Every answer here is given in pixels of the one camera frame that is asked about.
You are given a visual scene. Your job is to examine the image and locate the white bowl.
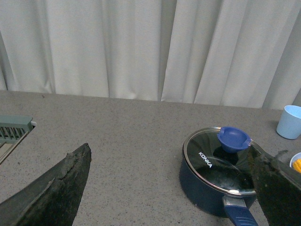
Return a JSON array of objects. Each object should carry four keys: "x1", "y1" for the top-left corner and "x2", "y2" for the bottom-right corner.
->
[{"x1": 290, "y1": 153, "x2": 301, "y2": 168}]

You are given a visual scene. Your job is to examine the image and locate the white curtain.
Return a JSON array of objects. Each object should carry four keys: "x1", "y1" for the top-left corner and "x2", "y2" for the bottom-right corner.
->
[{"x1": 0, "y1": 0, "x2": 301, "y2": 109}]

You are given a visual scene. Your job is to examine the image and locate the light blue plastic cup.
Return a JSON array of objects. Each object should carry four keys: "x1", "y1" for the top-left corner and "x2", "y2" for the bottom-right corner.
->
[{"x1": 276, "y1": 105, "x2": 301, "y2": 140}]

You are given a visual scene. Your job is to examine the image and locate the yellow corn cob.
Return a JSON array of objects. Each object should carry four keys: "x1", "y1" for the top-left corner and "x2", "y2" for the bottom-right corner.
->
[{"x1": 292, "y1": 159, "x2": 301, "y2": 173}]

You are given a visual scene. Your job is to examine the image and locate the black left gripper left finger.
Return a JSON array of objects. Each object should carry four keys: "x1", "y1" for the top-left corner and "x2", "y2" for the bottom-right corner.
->
[{"x1": 0, "y1": 143, "x2": 91, "y2": 226}]

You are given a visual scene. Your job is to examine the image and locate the green dish rack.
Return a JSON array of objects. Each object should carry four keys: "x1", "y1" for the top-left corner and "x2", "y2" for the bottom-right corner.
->
[{"x1": 0, "y1": 115, "x2": 36, "y2": 164}]

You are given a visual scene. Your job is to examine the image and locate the dark blue saucepan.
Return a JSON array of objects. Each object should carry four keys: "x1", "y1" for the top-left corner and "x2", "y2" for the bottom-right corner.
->
[{"x1": 179, "y1": 126, "x2": 266, "y2": 226}]

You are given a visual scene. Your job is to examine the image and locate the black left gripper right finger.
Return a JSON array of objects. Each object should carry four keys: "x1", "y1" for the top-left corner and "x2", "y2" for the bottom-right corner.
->
[{"x1": 250, "y1": 142, "x2": 301, "y2": 226}]

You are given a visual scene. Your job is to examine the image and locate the glass pot lid blue knob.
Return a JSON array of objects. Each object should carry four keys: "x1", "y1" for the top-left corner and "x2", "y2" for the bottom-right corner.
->
[{"x1": 182, "y1": 127, "x2": 263, "y2": 196}]

